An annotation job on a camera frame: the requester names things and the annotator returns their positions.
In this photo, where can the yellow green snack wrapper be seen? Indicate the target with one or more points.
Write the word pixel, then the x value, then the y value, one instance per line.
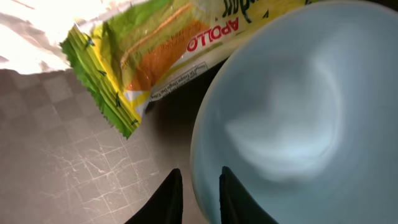
pixel 128 59

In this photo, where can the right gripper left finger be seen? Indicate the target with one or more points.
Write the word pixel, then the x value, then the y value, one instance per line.
pixel 166 204

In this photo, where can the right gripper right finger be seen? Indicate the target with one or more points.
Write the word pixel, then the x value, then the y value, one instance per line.
pixel 236 204

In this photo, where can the light blue small bowl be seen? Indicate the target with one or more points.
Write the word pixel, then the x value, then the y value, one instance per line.
pixel 305 115

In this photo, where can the brown serving tray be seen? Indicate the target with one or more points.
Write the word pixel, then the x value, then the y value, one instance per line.
pixel 63 162

